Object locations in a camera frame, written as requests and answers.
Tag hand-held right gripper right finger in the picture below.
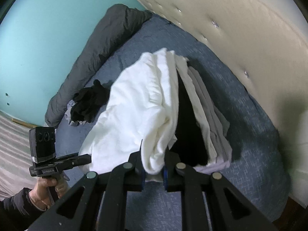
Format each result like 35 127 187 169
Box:
162 149 278 231

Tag white long-sleeve shirt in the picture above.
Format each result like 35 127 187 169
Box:
79 48 189 181

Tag person's left hand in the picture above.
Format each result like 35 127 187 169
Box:
29 173 69 210

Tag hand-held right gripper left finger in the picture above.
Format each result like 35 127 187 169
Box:
28 151 146 231

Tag blue patterned blanket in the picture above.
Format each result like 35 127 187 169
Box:
54 12 291 231

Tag cream tufted headboard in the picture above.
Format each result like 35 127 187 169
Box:
115 0 308 205

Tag lavender crumpled cloth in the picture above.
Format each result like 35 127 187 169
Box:
63 100 87 127

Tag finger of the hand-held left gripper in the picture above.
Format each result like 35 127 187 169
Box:
58 153 92 172

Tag wooden skirting board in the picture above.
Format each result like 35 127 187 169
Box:
11 118 39 128

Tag black crumpled garment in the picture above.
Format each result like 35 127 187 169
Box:
71 79 111 123

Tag dark grey duvet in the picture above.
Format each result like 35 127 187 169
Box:
45 3 153 128

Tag person's left forearm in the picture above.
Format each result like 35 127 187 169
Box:
0 188 49 231

